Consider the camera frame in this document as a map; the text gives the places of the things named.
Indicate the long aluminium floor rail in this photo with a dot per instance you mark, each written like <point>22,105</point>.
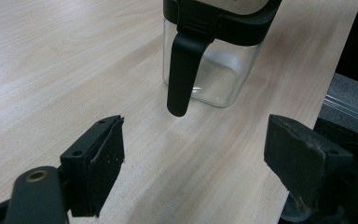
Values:
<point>349,106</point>

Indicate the glass jar with black lid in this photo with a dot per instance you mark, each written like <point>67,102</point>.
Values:
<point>183,62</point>

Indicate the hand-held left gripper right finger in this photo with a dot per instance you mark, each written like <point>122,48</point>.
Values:
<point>298,165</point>

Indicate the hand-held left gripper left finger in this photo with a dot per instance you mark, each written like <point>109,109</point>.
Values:
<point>96,168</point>

